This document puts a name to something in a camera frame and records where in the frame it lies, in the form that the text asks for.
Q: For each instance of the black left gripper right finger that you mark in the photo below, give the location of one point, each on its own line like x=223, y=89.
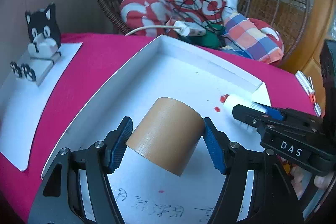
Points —
x=273, y=198

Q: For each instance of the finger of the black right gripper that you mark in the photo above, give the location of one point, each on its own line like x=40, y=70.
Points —
x=252, y=116
x=273, y=111

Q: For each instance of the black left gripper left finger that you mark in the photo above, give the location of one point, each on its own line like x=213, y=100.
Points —
x=59, y=197

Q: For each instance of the brown tape roll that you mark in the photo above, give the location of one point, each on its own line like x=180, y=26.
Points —
x=168, y=134

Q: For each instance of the person's right hand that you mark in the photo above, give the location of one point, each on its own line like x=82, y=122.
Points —
x=301, y=177

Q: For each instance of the white red item table edge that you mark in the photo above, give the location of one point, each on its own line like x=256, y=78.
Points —
x=307, y=85

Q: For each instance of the plaid pillow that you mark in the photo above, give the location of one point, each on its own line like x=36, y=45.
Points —
x=253, y=39

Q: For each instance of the green cloth item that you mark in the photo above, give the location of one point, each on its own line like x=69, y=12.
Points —
x=213, y=38

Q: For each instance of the white shallow cardboard box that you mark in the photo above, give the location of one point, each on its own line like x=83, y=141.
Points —
x=167, y=84

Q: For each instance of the white paper sheet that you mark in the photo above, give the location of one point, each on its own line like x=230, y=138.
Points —
x=22, y=104

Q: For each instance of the white power strip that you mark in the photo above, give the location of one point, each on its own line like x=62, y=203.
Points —
x=187, y=29

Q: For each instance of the red white patterned cushion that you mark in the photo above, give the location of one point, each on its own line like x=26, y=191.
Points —
x=155, y=17

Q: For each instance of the magenta felt table cloth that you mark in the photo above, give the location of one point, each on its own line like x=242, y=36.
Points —
x=98, y=58

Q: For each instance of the black white cat phone stand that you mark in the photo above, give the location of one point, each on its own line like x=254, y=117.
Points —
x=43, y=48

